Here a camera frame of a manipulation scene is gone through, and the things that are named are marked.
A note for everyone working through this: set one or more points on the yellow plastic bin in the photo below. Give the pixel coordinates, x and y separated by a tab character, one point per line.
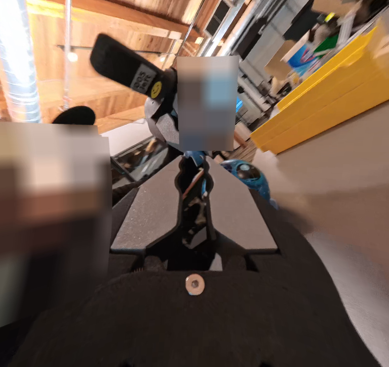
328	99

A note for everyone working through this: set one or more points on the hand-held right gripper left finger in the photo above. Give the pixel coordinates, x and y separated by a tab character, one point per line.
149	218

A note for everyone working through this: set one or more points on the silver flexible duct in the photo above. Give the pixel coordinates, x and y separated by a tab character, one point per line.
18	54

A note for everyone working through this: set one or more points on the blue puzzle ball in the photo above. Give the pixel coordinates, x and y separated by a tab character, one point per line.
249	175

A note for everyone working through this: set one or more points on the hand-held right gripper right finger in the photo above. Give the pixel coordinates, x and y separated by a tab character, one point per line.
240	218

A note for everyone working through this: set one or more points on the black framed screen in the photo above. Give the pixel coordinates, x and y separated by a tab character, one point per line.
139	160

